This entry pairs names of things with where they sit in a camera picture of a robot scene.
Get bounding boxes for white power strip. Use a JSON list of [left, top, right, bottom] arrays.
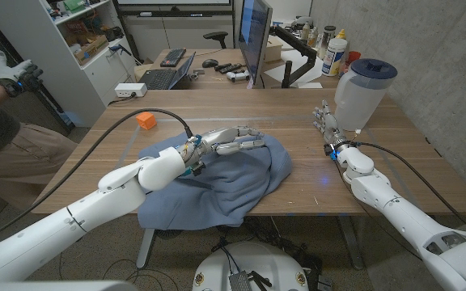
[[113, 82, 148, 99]]

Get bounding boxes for white robot torso base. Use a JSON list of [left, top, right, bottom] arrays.
[[192, 241, 310, 291]]

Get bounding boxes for dark lidded jar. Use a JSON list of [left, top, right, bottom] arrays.
[[319, 25, 337, 60]]

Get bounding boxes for grey table leg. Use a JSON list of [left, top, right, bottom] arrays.
[[135, 228, 156, 270], [336, 215, 366, 271]]

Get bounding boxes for seated person in khaki trousers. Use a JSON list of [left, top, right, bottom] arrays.
[[0, 100, 78, 215]]

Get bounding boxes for translucent pitcher with blue lid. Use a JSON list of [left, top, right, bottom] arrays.
[[333, 58, 399, 132]]

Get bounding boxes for orange block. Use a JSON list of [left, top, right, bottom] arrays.
[[135, 111, 158, 131]]

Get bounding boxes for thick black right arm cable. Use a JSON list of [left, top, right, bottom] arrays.
[[354, 141, 466, 234]]

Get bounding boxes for black computer monitor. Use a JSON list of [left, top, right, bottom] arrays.
[[237, 0, 273, 88]]

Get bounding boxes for white shelf unit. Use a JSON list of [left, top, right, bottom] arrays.
[[0, 0, 137, 129]]

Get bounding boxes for white gloved person hand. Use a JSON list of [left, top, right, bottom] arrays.
[[0, 50, 44, 98]]

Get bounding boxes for white paper sheets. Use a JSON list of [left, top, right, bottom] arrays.
[[263, 48, 325, 88]]

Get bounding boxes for beige cardboard box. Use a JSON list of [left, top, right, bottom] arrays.
[[264, 35, 285, 63]]

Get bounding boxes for black laptop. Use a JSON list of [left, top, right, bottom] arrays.
[[138, 51, 197, 91]]

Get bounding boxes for white game controller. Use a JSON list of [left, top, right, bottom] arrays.
[[226, 69, 251, 83]]

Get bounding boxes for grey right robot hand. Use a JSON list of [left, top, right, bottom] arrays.
[[312, 99, 354, 157]]

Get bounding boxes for white wipes canister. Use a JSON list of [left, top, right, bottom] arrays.
[[321, 37, 348, 78]]

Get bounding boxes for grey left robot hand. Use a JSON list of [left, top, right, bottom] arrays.
[[176, 125, 267, 177]]

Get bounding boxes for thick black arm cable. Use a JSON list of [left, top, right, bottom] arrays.
[[354, 141, 466, 234], [0, 108, 196, 247]]

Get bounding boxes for black office chair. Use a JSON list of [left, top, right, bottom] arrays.
[[202, 31, 229, 49]]

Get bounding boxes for cardboard box with items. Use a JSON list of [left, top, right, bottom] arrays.
[[73, 34, 110, 65]]

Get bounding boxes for white robot chest edge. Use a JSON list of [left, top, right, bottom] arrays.
[[0, 280, 139, 291]]

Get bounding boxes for wooden office desk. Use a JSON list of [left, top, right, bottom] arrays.
[[146, 47, 341, 91]]

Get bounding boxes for black keyboard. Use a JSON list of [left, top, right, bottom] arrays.
[[159, 48, 187, 68]]

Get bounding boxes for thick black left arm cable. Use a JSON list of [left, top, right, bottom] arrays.
[[0, 108, 196, 247]]

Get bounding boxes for blue hoodie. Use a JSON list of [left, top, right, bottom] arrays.
[[137, 131, 294, 231]]

